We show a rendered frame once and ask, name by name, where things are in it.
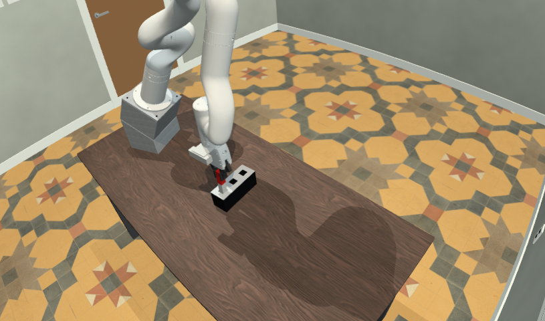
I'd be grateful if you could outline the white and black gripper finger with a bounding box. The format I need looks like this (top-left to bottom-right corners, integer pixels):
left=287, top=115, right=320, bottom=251
left=219, top=160, right=232, bottom=181
left=210, top=164, right=218, bottom=178

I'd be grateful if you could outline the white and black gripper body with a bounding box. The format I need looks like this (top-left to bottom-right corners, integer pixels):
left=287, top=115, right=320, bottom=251
left=209, top=143, right=232, bottom=170

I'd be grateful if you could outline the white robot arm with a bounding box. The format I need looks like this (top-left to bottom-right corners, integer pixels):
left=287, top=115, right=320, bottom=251
left=133, top=0, right=239, bottom=165

